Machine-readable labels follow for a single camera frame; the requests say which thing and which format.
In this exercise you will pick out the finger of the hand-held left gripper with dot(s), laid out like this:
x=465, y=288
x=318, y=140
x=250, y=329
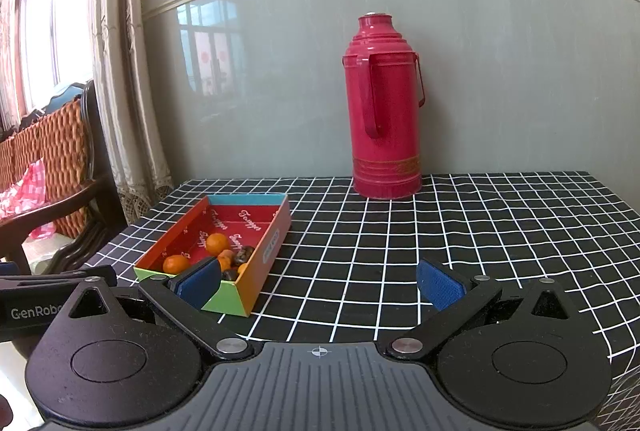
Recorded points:
x=45, y=282
x=7, y=269

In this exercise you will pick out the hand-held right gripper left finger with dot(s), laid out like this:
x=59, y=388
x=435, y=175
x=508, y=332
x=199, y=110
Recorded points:
x=200, y=283

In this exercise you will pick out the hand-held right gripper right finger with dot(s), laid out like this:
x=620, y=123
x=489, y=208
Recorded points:
x=440, y=285

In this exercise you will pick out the orange fruit chunk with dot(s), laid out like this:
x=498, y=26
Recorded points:
x=223, y=264

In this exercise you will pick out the round orange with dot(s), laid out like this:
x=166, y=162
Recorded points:
x=219, y=244
x=176, y=264

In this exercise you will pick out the dark purple fruit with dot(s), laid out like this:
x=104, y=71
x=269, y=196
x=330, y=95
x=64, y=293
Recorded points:
x=244, y=255
x=230, y=275

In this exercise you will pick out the small orange fruit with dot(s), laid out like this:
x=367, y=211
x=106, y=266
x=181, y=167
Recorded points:
x=226, y=254

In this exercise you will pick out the bruised orange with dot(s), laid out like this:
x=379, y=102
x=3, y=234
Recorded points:
x=242, y=269

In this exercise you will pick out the colourful cardboard box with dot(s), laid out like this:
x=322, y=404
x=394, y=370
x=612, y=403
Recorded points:
x=267, y=238

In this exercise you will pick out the black checked tablecloth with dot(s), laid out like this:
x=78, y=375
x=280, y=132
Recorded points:
x=450, y=241

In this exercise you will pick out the pink checked cloth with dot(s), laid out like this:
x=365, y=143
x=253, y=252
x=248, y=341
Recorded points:
x=25, y=196

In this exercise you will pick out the wooden chair with woven cushion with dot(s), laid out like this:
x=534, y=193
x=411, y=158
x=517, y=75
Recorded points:
x=65, y=151

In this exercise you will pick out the red thermos flask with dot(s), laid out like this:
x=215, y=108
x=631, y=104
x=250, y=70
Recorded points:
x=385, y=121

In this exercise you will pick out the beige curtain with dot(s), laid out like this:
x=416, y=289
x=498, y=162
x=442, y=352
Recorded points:
x=130, y=71

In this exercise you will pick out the window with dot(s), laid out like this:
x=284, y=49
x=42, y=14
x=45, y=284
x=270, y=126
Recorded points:
x=50, y=11

